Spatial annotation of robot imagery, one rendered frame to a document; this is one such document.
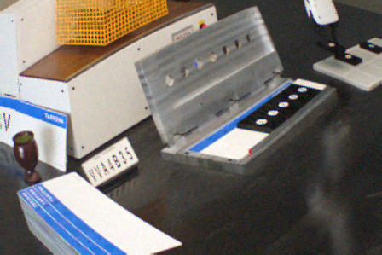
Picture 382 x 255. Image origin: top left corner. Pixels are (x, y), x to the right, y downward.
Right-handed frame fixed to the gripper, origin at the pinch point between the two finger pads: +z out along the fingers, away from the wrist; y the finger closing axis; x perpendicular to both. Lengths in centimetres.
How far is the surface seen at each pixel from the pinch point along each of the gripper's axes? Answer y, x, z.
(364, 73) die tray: 4.0, -9.9, 10.3
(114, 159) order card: -73, -7, 7
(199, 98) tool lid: -49.3, -5.0, 1.7
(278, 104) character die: -32.8, -9.6, 8.0
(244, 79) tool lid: -34.6, -0.7, 2.2
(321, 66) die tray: -3.6, 4.8, 7.3
